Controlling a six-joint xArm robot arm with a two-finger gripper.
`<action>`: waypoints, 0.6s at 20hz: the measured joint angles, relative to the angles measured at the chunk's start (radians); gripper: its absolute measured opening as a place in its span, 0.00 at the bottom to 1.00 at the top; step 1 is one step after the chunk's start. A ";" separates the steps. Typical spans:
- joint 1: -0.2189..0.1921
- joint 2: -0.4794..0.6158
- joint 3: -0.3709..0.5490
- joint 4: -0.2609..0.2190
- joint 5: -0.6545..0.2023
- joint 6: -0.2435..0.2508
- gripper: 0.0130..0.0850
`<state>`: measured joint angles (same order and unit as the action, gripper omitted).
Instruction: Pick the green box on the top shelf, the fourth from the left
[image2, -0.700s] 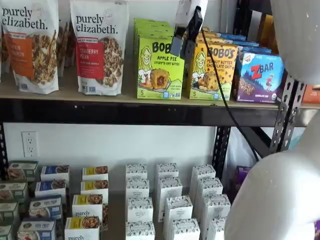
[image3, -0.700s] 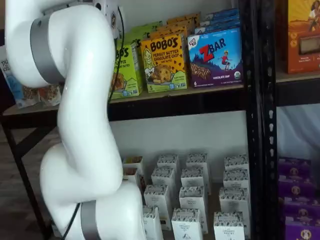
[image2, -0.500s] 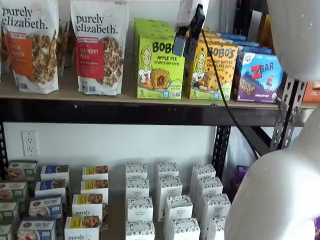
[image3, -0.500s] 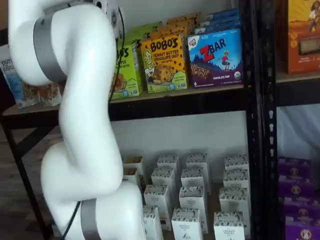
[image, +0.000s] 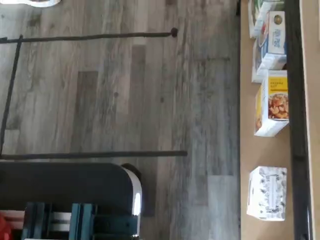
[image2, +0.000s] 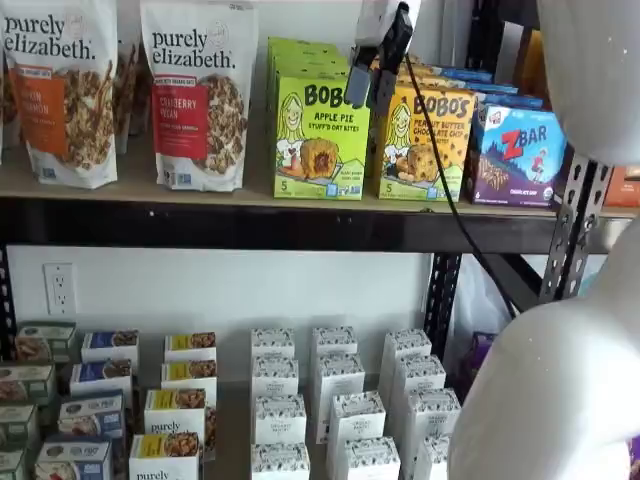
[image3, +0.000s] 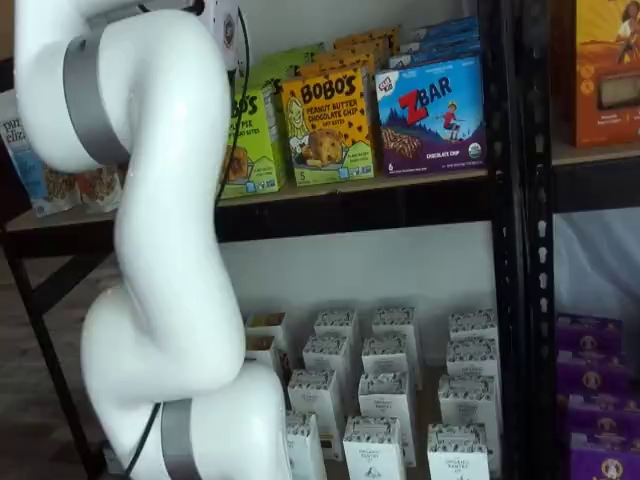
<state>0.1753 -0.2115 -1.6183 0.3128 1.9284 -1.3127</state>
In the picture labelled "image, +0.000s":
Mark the blue label oatmeal box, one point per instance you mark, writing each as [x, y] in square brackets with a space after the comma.
[276, 32]
[257, 72]

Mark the yellow label Purely Elizabeth box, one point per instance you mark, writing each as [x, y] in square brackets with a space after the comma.
[277, 110]

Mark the white floral Organic Pantry box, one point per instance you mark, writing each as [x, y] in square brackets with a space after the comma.
[267, 192]

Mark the green label oatmeal box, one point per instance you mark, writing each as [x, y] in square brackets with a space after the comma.
[253, 20]

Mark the black metal shelf rack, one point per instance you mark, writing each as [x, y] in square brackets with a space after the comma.
[296, 100]

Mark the wooden shelf board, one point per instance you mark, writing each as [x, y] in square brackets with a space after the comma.
[313, 75]

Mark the white patterned small boxes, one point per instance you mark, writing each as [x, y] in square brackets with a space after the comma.
[246, 150]

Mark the dark cart with white edge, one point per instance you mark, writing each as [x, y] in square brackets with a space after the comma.
[62, 182]

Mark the teal plastic crate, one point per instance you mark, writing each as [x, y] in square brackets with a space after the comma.
[83, 220]

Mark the white rounded object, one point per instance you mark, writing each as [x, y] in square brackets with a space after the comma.
[53, 2]

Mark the red object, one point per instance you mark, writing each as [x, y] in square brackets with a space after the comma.
[3, 225]

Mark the black metal frame stand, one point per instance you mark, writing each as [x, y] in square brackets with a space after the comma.
[100, 155]

